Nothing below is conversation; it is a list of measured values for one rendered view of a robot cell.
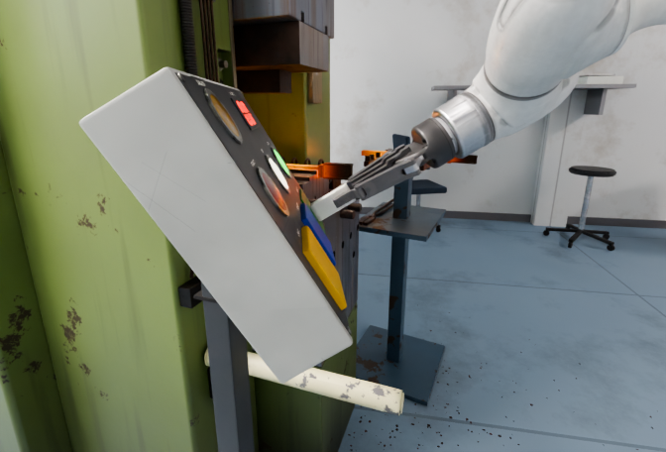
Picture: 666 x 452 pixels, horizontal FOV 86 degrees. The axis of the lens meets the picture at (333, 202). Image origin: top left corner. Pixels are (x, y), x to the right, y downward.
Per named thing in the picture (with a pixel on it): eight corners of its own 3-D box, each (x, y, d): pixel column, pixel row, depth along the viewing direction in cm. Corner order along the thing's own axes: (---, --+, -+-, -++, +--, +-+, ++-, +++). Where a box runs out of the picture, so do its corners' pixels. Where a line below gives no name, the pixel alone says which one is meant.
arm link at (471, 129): (473, 140, 62) (443, 158, 62) (451, 92, 60) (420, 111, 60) (501, 146, 53) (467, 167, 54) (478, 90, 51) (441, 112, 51)
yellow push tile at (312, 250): (339, 274, 43) (306, 224, 41) (348, 307, 36) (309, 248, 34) (326, 281, 43) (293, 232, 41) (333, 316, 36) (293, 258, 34)
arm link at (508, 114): (453, 110, 63) (462, 61, 51) (530, 63, 63) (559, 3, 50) (491, 157, 59) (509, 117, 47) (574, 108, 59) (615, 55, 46)
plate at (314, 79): (322, 103, 133) (321, 54, 129) (312, 103, 125) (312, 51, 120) (317, 103, 133) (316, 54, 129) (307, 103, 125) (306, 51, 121)
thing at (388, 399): (403, 403, 72) (405, 382, 71) (399, 425, 67) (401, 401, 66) (219, 356, 86) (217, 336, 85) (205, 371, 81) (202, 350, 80)
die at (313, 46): (328, 71, 103) (328, 36, 101) (299, 63, 85) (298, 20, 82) (206, 75, 116) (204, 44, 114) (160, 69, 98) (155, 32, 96)
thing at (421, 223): (445, 213, 164) (446, 209, 164) (426, 242, 130) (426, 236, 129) (383, 205, 177) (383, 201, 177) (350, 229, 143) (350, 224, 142)
